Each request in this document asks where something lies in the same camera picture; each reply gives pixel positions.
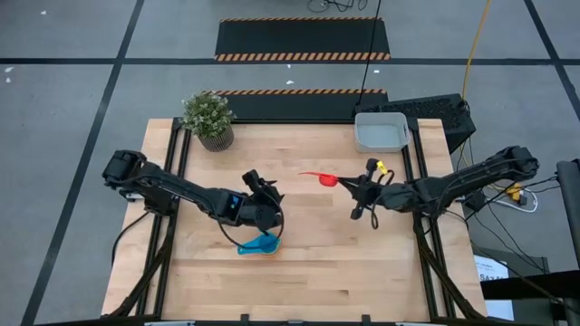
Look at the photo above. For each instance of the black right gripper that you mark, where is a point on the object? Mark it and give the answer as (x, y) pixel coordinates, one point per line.
(371, 194)

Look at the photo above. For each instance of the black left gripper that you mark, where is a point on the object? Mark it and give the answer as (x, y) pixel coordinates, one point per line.
(260, 213)

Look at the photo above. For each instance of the red measuring cup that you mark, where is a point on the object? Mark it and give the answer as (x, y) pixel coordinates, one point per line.
(327, 180)

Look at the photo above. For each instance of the teal measuring cup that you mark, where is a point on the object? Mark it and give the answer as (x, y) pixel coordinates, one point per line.
(260, 244)

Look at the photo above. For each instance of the orange measuring cup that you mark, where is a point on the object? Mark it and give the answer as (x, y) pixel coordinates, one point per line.
(276, 251)

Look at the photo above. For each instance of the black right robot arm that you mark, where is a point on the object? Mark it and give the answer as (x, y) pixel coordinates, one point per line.
(453, 183)

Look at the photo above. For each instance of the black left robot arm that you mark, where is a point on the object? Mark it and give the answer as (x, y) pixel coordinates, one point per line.
(181, 192)

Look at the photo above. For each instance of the white plastic basket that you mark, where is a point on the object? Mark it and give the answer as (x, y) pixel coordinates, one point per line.
(382, 136)

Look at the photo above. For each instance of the black hazard-striped floor mat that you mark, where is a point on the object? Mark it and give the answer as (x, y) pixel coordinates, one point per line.
(299, 38)
(299, 106)

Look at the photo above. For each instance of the potted green plant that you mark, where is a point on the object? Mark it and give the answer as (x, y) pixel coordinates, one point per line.
(209, 117)

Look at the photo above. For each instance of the white paper sign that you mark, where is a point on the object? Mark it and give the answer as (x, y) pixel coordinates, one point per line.
(489, 265)

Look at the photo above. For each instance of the yellow and white plug bundle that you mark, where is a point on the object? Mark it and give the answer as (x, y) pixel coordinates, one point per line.
(514, 191)

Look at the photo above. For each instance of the black desk edge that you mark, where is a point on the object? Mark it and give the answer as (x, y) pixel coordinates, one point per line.
(534, 285)

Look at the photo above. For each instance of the black aluminium frame rail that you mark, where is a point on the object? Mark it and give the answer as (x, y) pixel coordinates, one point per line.
(157, 303)
(294, 122)
(430, 299)

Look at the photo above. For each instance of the black round post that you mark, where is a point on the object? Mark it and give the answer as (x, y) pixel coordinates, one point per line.
(568, 204)

